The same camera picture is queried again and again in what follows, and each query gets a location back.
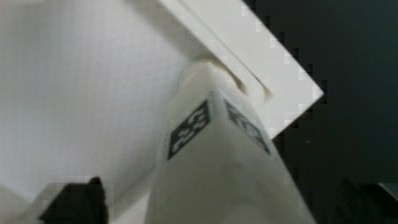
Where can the white desk top tray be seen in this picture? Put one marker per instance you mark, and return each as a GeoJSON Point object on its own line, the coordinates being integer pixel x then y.
{"type": "Point", "coordinates": [92, 54]}

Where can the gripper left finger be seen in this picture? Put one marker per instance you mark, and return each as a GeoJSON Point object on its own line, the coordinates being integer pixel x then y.
{"type": "Point", "coordinates": [78, 206]}

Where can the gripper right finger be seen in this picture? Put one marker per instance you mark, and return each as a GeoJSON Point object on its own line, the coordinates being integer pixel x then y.
{"type": "Point", "coordinates": [366, 203]}

